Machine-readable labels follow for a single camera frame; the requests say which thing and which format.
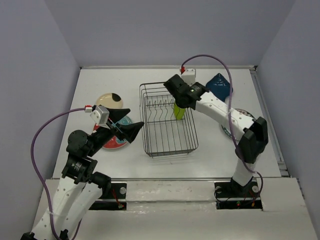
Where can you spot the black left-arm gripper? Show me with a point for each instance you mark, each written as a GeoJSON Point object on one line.
{"type": "Point", "coordinates": [130, 130]}

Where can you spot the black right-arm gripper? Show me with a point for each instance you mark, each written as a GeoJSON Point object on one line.
{"type": "Point", "coordinates": [192, 84]}

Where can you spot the lime green plate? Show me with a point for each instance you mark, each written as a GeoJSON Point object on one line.
{"type": "Point", "coordinates": [178, 111]}

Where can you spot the red and teal plate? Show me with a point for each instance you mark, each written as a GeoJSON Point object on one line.
{"type": "Point", "coordinates": [116, 143]}

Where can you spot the beige plate black spot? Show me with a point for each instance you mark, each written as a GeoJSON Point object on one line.
{"type": "Point", "coordinates": [110, 100]}

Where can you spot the dark blue leaf dish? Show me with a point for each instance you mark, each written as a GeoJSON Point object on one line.
{"type": "Point", "coordinates": [219, 86]}

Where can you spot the white plate green rim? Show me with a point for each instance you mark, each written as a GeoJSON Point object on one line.
{"type": "Point", "coordinates": [241, 111]}

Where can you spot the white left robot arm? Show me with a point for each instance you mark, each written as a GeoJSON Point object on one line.
{"type": "Point", "coordinates": [79, 185]}

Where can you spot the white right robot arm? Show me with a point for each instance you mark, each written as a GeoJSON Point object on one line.
{"type": "Point", "coordinates": [249, 135]}

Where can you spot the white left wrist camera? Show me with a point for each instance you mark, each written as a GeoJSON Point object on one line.
{"type": "Point", "coordinates": [100, 116]}

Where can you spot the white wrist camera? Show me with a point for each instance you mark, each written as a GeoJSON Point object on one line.
{"type": "Point", "coordinates": [188, 75]}
{"type": "Point", "coordinates": [100, 116]}

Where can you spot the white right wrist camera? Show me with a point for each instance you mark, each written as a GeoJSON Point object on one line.
{"type": "Point", "coordinates": [188, 75]}

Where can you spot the grey wire dish rack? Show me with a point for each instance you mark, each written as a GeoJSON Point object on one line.
{"type": "Point", "coordinates": [163, 134]}

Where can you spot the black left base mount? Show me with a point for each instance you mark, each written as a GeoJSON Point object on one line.
{"type": "Point", "coordinates": [113, 200]}

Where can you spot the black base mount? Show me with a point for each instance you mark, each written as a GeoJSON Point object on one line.
{"type": "Point", "coordinates": [113, 200]}
{"type": "Point", "coordinates": [227, 199]}

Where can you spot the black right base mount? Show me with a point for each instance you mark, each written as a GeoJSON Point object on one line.
{"type": "Point", "coordinates": [227, 199]}

